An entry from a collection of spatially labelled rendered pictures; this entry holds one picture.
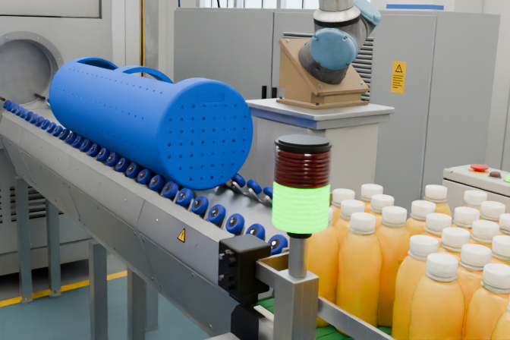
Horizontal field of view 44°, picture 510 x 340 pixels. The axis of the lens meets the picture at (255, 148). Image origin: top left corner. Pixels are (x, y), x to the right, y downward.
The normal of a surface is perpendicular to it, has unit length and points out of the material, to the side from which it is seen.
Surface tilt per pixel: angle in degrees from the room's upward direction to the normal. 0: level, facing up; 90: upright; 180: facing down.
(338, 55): 118
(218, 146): 90
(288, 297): 90
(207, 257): 70
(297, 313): 90
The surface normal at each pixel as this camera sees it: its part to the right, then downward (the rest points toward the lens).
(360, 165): 0.62, 0.18
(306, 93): -0.75, 0.11
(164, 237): -0.77, -0.25
